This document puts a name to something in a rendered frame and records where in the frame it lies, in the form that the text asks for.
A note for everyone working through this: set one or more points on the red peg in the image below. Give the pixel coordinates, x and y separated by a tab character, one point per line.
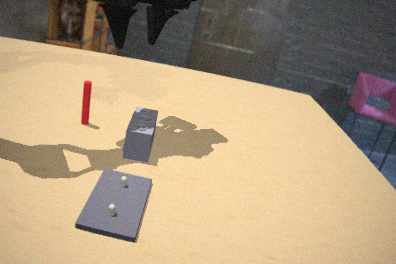
86	103

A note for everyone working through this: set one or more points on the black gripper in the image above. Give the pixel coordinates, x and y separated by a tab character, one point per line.
118	13

